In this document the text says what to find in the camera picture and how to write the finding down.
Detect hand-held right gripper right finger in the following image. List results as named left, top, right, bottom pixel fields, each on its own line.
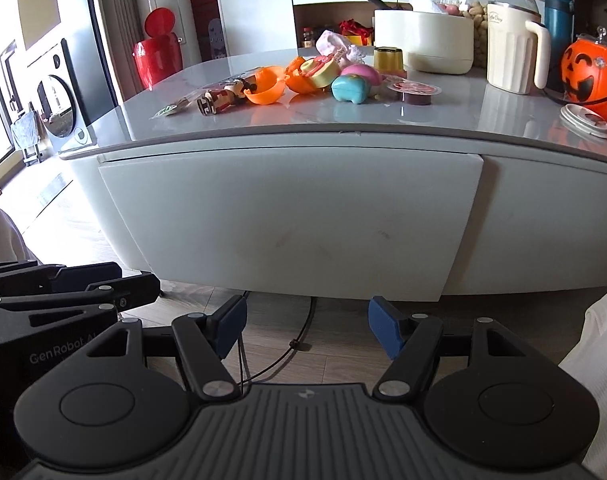
left=368, top=296, right=527, bottom=401

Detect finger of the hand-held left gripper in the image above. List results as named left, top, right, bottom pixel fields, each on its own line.
left=0, top=271, right=161, bottom=335
left=0, top=261, right=123, bottom=297

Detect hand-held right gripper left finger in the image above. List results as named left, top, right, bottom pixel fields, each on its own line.
left=86, top=295, right=248, bottom=402

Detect jelly cup with red lid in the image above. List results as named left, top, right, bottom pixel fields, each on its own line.
left=386, top=81, right=441, bottom=107

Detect orange capsule half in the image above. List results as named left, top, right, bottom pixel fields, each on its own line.
left=285, top=56, right=334, bottom=95
left=244, top=66, right=288, bottom=106

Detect small rack with cloth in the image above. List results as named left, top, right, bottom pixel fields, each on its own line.
left=11, top=110, right=47, bottom=166

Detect front-loading washing machine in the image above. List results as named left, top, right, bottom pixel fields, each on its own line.
left=26, top=37, right=99, bottom=156

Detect white table body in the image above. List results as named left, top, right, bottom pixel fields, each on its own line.
left=61, top=147, right=607, bottom=297

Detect green packet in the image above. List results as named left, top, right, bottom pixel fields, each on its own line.
left=156, top=97, right=192, bottom=117

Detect toy figurine in clear wrapper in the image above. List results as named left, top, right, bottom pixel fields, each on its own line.
left=197, top=79, right=252, bottom=117

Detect red trash bin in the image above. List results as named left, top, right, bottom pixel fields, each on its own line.
left=132, top=7, right=184, bottom=92

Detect teal heart-shaped case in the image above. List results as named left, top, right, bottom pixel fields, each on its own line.
left=331, top=74, right=370, bottom=106

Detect pink egg toy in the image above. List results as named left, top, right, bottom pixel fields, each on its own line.
left=341, top=63, right=384, bottom=88

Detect beige curtain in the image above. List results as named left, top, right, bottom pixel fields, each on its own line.
left=101, top=0, right=144, bottom=106

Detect yellow pink round toy case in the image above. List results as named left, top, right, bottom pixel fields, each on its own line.
left=301, top=57, right=340, bottom=89

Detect purple patterned object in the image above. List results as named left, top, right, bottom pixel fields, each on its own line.
left=208, top=17, right=225, bottom=58

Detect yellow jelly cup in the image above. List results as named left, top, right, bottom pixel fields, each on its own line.
left=373, top=46, right=403, bottom=72

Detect white cup lid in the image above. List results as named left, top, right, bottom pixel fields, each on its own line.
left=559, top=103, right=607, bottom=139

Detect white oval box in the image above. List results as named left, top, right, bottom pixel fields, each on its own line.
left=373, top=8, right=475, bottom=75

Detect crumpled clear plastic wrapper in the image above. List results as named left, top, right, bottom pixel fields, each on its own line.
left=316, top=30, right=371, bottom=68

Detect red yellow package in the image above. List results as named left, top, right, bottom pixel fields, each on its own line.
left=339, top=18, right=374, bottom=46

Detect orange pumpkin bucket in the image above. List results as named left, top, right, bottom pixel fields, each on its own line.
left=561, top=35, right=607, bottom=123

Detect teal bottle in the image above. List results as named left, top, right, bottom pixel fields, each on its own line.
left=542, top=0, right=575, bottom=93

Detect black cable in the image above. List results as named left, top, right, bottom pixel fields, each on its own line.
left=238, top=296, right=317, bottom=395

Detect cream mug with handle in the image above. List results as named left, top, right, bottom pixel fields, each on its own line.
left=486, top=2, right=551, bottom=96

